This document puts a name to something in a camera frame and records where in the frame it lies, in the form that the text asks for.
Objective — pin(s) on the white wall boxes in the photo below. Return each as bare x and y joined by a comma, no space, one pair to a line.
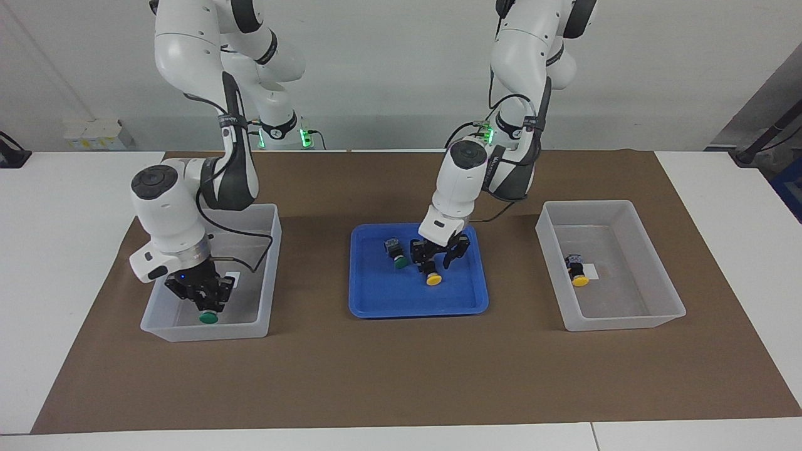
94,136

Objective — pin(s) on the black stand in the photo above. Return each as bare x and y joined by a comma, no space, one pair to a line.
764,138

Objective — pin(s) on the translucent white plastic box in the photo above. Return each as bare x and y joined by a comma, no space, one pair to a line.
626,313
250,313

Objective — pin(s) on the blue plastic tray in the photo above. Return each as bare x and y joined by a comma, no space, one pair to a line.
407,304

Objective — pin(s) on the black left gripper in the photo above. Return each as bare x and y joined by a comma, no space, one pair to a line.
438,245

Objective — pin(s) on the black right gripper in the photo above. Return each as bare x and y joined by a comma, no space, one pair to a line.
200,279

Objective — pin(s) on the yellow push button switch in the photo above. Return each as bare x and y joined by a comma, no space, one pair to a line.
433,279
576,270

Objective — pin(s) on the black object on table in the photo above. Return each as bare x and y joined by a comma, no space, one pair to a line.
12,155

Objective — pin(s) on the brown table mat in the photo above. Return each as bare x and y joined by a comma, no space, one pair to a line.
376,376

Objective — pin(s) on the blue crate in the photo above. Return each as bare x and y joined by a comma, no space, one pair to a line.
791,188

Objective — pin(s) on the green push button switch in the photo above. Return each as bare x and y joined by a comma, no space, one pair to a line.
208,317
396,252

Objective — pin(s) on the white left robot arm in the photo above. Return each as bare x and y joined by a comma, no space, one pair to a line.
457,188

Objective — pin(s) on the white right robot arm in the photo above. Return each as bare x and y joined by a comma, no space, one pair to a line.
169,207

